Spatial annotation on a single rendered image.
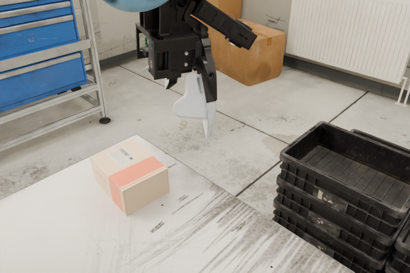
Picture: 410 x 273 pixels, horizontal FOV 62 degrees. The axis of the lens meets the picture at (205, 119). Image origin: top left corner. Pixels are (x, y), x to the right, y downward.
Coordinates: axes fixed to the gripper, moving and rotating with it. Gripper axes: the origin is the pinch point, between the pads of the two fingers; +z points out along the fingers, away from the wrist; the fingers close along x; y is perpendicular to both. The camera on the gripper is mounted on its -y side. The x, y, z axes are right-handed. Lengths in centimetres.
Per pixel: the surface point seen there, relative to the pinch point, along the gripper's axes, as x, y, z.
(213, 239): 3.8, -5.4, 31.1
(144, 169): -16.3, 2.5, 25.7
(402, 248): 17, -61, 50
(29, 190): -30, 27, 35
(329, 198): -5, -54, 49
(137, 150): -24.1, 1.5, 26.4
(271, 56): -173, -165, 89
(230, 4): -242, -162, 65
